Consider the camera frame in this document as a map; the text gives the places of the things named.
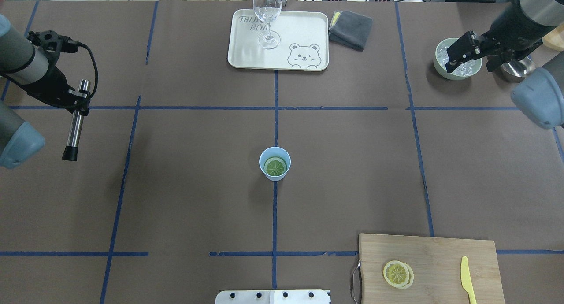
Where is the bamboo cutting board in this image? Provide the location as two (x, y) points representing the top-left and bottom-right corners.
(351, 233), (505, 304)

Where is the cream bear tray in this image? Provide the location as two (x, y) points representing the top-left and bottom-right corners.
(227, 9), (330, 71)

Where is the blue plastic cup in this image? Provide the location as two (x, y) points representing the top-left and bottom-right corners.
(259, 147), (292, 182)

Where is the clear wine glass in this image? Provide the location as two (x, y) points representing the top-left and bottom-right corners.
(252, 0), (282, 50)

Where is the yellow plastic knife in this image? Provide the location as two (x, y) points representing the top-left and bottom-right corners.
(460, 256), (477, 304)

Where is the lemon slice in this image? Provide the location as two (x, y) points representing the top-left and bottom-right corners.
(382, 260), (415, 289)
(263, 157), (288, 177)

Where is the steel ice scoop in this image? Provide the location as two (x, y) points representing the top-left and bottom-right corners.
(501, 56), (536, 83)

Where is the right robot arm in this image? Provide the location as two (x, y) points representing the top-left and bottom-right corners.
(443, 0), (564, 129)

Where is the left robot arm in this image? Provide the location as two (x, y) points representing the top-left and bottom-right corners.
(0, 15), (99, 169)

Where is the green bowl of ice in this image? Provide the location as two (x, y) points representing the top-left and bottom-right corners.
(433, 38), (482, 80)

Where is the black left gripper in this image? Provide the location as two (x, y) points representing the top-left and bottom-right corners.
(22, 30), (91, 116)

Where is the grey folded cloth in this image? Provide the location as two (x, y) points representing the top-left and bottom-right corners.
(328, 10), (374, 52)

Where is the steel muddler black tip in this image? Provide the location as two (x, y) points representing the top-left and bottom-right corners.
(61, 79), (91, 162)

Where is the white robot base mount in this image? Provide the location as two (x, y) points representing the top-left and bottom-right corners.
(215, 289), (332, 304)

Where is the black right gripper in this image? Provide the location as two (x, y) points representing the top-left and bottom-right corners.
(445, 4), (543, 74)

